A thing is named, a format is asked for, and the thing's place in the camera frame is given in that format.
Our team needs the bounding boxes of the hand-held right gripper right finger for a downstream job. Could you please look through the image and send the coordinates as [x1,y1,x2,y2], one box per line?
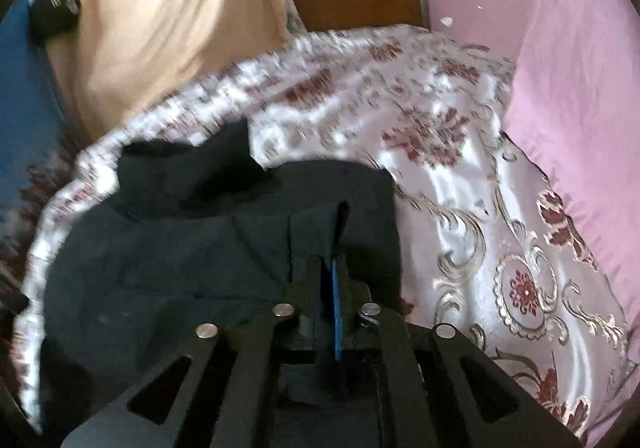
[331,255,583,448]

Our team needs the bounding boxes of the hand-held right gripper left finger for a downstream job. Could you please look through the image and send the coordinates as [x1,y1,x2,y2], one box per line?
[60,254,335,448]

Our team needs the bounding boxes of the black garment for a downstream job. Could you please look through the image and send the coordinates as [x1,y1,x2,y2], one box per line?
[37,120,407,448]

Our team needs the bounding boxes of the floral satin bedspread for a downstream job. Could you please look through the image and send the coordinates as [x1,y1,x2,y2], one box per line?
[10,25,632,435]

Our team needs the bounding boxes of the pink curtain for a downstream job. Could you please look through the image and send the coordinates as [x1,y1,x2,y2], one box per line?
[501,0,640,448]

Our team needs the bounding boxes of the beige hanging sheet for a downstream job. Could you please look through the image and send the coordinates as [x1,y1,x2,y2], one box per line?
[45,0,297,145]

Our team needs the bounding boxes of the blue fabric wardrobe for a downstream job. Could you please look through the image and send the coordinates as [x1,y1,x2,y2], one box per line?
[0,0,68,213]

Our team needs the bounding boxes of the black tote bag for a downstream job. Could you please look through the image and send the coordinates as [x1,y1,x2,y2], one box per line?
[29,0,82,41]

